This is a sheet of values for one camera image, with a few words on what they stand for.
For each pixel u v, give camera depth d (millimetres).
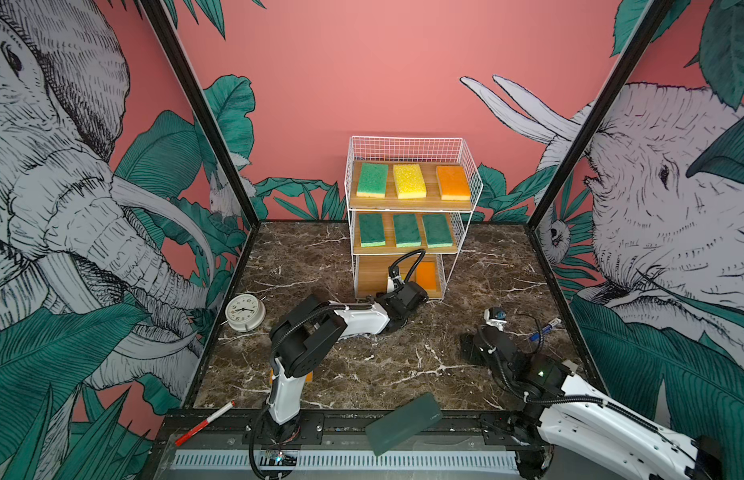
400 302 732
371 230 824
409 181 705
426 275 1016
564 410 507
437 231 820
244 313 904
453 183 718
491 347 572
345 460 701
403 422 743
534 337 901
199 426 731
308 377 818
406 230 834
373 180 707
